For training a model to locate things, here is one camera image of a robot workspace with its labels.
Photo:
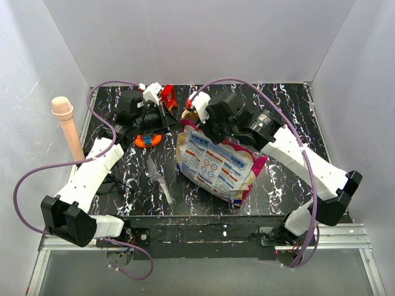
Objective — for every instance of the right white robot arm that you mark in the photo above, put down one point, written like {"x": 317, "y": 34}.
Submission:
{"x": 332, "y": 187}

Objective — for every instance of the orange curved toy track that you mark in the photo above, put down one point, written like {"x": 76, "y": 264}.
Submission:
{"x": 148, "y": 141}

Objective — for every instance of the aluminium frame rail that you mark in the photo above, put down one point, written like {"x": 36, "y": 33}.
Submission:
{"x": 332, "y": 259}

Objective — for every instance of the pink microphone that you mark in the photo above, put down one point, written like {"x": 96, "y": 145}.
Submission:
{"x": 63, "y": 111}

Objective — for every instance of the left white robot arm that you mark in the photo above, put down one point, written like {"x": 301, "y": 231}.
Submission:
{"x": 66, "y": 215}

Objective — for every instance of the cream double pet bowl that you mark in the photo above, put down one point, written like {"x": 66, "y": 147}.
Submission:
{"x": 191, "y": 115}

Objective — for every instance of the red toy block car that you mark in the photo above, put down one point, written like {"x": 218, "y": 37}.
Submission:
{"x": 168, "y": 96}

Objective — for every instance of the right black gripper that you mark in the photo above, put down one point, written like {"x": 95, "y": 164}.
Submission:
{"x": 205, "y": 126}

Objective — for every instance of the pink pet food bag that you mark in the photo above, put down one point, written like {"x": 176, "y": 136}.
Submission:
{"x": 226, "y": 170}

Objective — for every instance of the clear plastic scoop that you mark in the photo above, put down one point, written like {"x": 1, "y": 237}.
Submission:
{"x": 157, "y": 177}

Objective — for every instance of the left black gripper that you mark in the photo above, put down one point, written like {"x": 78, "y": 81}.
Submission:
{"x": 166, "y": 119}

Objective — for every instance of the black microphone tripod stand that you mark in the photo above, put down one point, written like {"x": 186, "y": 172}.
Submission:
{"x": 111, "y": 184}

